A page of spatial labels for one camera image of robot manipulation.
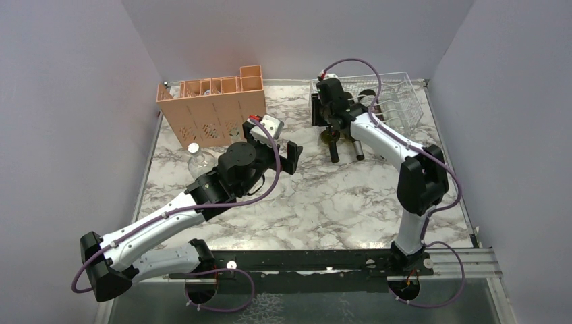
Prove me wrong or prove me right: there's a green wine bottle silver neck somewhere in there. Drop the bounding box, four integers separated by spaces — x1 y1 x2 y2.
347 136 365 161

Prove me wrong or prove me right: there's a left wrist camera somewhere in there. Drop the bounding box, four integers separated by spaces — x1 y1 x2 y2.
248 115 284 147

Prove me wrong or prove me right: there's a peach plastic crate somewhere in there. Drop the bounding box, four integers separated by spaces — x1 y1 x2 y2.
156 65 267 150

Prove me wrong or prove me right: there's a clear bottle silver cap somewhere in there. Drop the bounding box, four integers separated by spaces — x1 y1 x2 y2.
187 142 217 180

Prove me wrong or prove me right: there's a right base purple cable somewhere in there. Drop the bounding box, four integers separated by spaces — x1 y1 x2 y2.
387 241 467 311

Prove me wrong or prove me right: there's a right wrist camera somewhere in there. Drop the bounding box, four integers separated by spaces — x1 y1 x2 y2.
316 70 339 84

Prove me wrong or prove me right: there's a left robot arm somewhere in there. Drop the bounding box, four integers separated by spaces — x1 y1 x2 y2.
71 117 303 302

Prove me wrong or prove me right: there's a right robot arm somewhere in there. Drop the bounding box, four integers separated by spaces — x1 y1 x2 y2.
311 78 449 275

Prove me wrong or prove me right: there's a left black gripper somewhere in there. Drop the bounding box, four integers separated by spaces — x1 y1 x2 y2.
237 124 302 196

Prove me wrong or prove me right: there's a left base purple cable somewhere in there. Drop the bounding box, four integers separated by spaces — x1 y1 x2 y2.
183 266 256 314

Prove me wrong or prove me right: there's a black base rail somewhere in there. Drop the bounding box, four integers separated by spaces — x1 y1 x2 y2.
163 249 434 294

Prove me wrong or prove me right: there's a white wire wine rack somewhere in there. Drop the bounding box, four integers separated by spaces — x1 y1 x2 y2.
309 71 424 140

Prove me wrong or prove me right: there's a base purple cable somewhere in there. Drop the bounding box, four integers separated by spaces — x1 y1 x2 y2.
183 266 256 314
387 241 467 311

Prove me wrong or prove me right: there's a green Primitivo wine bottle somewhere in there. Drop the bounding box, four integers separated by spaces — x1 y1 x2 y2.
357 89 380 109

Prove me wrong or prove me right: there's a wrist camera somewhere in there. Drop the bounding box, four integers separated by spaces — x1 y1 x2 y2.
248 115 284 147
316 70 339 84

